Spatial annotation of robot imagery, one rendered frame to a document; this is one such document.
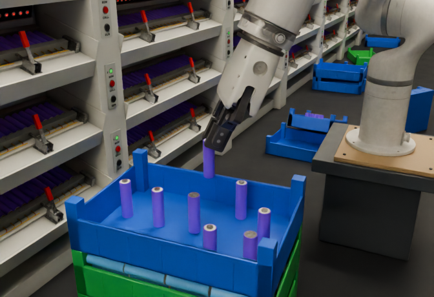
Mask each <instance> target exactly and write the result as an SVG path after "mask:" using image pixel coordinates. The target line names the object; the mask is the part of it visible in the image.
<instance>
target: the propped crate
mask: <svg viewBox="0 0 434 297"><path fill-rule="evenodd" d="M347 120H348V116H344V117H343V120H342V121H340V120H336V115H333V114H331V117H330V119H328V118H324V119H320V118H312V117H307V116H305V115H301V114H295V108H290V111H289V117H288V122H287V126H289V127H296V128H303V129H307V130H314V131H319V132H325V133H328V131H329V129H330V128H331V126H332V124H333V123H334V122H335V123H344V124H347Z"/></svg>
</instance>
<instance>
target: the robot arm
mask: <svg viewBox="0 0 434 297"><path fill-rule="evenodd" d="M314 1H315V0H249V1H248V3H247V6H246V7H245V10H244V11H243V14H242V16H241V18H240V21H239V23H238V25H237V26H238V27H239V28H241V29H242V30H243V32H240V31H238V33H237V35H238V36H239V37H241V39H240V42H239V43H238V45H237V47H236V49H235V50H234V52H233V54H232V56H231V58H230V60H229V62H228V64H227V66H226V68H225V70H224V72H223V74H222V77H221V79H220V82H219V83H218V87H217V93H218V95H219V97H220V99H219V101H218V103H217V105H216V108H215V109H214V112H213V114H212V116H214V117H215V118H214V117H212V116H211V118H210V120H209V123H208V125H207V127H206V129H205V131H204V133H203V136H202V140H204V139H205V138H206V140H205V142H204V145H205V147H207V148H209V149H212V150H215V151H218V152H223V151H224V149H225V147H226V145H227V142H228V140H229V138H230V136H231V134H232V133H233V131H234V130H235V128H236V126H237V124H241V122H242V120H243V117H244V114H245V113H246V114H247V116H248V117H249V118H254V117H255V116H256V115H257V113H258V111H259V109H260V107H261V104H262V102H263V100H264V97H265V95H266V93H267V91H268V89H269V86H270V84H271V81H272V80H273V77H274V74H275V72H276V69H277V66H278V63H279V60H280V56H281V57H283V56H284V53H283V52H282V49H284V50H286V51H290V49H291V47H292V45H293V43H294V41H295V39H296V37H297V35H298V33H299V31H300V29H301V27H302V25H303V23H304V21H305V19H306V17H307V15H308V13H309V11H310V9H311V7H312V5H313V3H314ZM355 21H356V24H357V25H358V27H359V28H360V29H361V30H363V31H364V32H367V33H369V34H375V35H381V36H393V37H403V38H405V39H406V40H405V42H404V44H403V45H401V46H399V47H397V48H393V49H390V50H385V51H382V52H379V53H377V54H375V55H373V56H372V57H371V59H370V60H369V64H368V68H367V76H366V86H365V92H364V101H363V106H362V115H361V120H360V128H356V129H354V130H351V131H349V132H348V133H347V134H346V142H347V143H348V144H349V145H350V146H351V147H353V148H354V149H357V150H359V151H361V152H365V153H368V154H373V155H377V156H404V155H407V154H410V153H412V152H413V151H414V149H415V145H416V144H415V142H414V140H413V139H411V133H409V134H407V133H406V131H405V126H406V119H407V115H408V108H409V101H410V97H411V89H412V86H413V78H414V75H415V69H416V66H417V63H418V61H419V59H420V57H421V56H422V54H423V53H424V52H425V51H426V50H427V49H428V48H429V47H430V46H431V45H432V44H433V43H434V0H359V1H358V4H357V6H356V8H355Z"/></svg>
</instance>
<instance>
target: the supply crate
mask: <svg viewBox="0 0 434 297"><path fill-rule="evenodd" d="M132 158H133V166H131V168H129V169H128V170H126V171H125V172H124V173H123V174H122V175H120V176H119V177H117V178H116V179H115V180H114V181H112V182H111V183H110V184H108V185H107V186H106V187H105V188H104V189H102V190H101V191H99V192H98V193H97V194H96V195H94V196H93V197H91V198H90V199H89V200H88V201H86V202H85V201H84V198H82V197H79V196H71V197H70V198H69V199H67V200H66V201H65V210H66V215H67V224H68V233H69V238H70V246H71V249H73V250H75V251H80V252H84V253H87V254H92V255H95V256H99V257H102V258H106V259H110V260H114V261H118V262H121V263H126V264H128V265H133V266H136V267H140V268H143V269H147V270H150V271H154V272H159V273H162V274H166V275H169V276H173V277H177V278H181V279H184V280H189V281H191V282H196V283H200V284H203V285H207V286H210V287H215V288H217V289H222V290H225V291H229V292H233V293H236V294H241V295H244V296H248V297H273V296H274V293H275V291H276V288H277V286H278V283H279V281H280V278H281V275H282V273H283V271H284V267H285V264H286V263H287V259H288V257H289V255H290V252H291V249H292V247H293V244H294V242H295V239H296V236H297V234H298V231H299V229H300V226H301V224H302V221H303V215H304V200H305V184H306V176H301V175H296V174H294V176H293V178H292V180H291V187H285V186H280V185H273V184H269V183H262V182H258V181H251V180H247V179H240V178H234V177H229V176H222V175H218V174H215V177H213V178H211V179H207V178H204V177H203V172H200V171H196V170H189V169H183V168H178V167H172V166H167V165H160V164H156V163H148V156H147V150H145V149H141V148H137V149H136V150H135V151H134V152H132ZM121 179H129V180H131V189H132V204H133V213H134V215H133V217H131V218H123V216H122V211H121V198H120V190H119V181H120V180H121ZM238 180H245V181H246V182H247V217H246V218H245V219H244V220H238V219H236V218H235V203H236V182H237V181H238ZM154 187H162V188H163V197H164V211H165V225H164V226H163V227H161V228H156V227H155V226H153V215H152V194H151V189H152V188H154ZM190 192H198V193H199V194H200V226H201V231H200V232H199V233H197V234H191V233H190V232H189V218H188V194H189V193H190ZM262 207H265V208H268V209H270V210H271V227H270V238H264V237H262V239H261V240H260V242H259V244H258V249H257V261H256V260H252V259H249V258H244V257H243V234H244V232H245V231H248V230H253V231H255V232H256V233H257V225H258V209H260V208H262ZM206 224H214V225H215V226H217V251H214V250H210V249H206V248H203V226H204V225H206Z"/></svg>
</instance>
